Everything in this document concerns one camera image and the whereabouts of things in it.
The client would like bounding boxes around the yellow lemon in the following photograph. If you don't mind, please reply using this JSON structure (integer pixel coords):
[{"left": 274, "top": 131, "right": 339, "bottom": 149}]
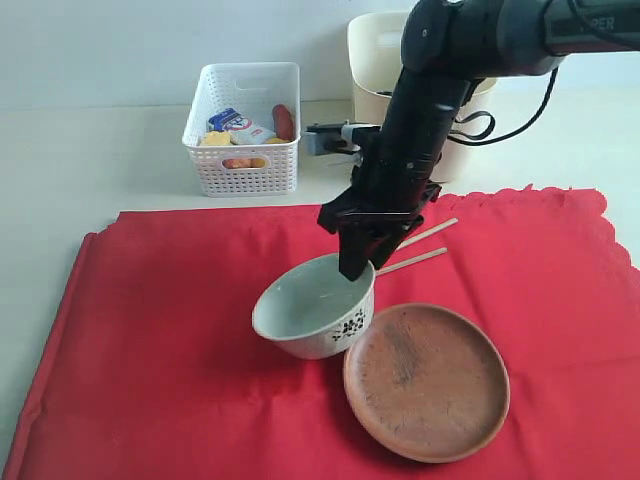
[{"left": 264, "top": 137, "right": 290, "bottom": 145}]

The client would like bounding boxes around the white floral ceramic bowl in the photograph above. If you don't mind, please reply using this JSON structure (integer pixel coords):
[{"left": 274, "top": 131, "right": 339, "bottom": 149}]
[{"left": 252, "top": 254, "right": 376, "bottom": 360}]

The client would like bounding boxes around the white perforated plastic basket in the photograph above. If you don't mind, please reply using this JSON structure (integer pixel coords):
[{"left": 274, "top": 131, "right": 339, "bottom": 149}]
[{"left": 182, "top": 62, "right": 301, "bottom": 197}]

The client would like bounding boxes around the yellow cheese wedge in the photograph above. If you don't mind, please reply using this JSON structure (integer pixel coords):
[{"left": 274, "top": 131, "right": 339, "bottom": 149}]
[{"left": 199, "top": 131, "right": 233, "bottom": 147}]

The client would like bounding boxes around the wooden chopstick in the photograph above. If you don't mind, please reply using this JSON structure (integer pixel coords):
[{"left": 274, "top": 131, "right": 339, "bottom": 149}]
[
  {"left": 376, "top": 247, "right": 448, "bottom": 277},
  {"left": 397, "top": 218, "right": 458, "bottom": 250}
]

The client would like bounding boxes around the red table cloth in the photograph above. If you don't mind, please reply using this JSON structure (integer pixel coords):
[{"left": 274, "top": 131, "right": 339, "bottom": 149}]
[{"left": 3, "top": 188, "right": 639, "bottom": 479}]

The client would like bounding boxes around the brown clay plate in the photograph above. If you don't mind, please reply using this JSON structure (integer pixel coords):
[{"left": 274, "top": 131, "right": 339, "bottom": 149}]
[{"left": 343, "top": 303, "right": 510, "bottom": 464}]

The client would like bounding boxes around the red sausage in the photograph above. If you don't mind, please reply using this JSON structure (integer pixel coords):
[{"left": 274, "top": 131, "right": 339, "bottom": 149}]
[{"left": 272, "top": 104, "right": 295, "bottom": 142}]

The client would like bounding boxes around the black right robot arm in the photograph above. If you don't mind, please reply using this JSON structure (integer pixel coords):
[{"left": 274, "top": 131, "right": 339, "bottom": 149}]
[{"left": 307, "top": 1, "right": 639, "bottom": 280}]

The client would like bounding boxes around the cream plastic bin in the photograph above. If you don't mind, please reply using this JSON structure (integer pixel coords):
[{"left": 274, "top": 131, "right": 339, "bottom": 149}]
[{"left": 347, "top": 11, "right": 497, "bottom": 183}]

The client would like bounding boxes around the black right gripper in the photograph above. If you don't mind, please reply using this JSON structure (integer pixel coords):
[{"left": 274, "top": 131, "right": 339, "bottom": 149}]
[{"left": 318, "top": 129, "right": 443, "bottom": 280}]

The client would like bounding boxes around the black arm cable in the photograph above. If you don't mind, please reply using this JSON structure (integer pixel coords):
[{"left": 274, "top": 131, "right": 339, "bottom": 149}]
[{"left": 449, "top": 67, "right": 560, "bottom": 146}]

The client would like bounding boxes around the blue white milk carton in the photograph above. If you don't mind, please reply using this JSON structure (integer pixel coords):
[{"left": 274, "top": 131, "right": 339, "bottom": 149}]
[{"left": 207, "top": 108, "right": 276, "bottom": 145}]

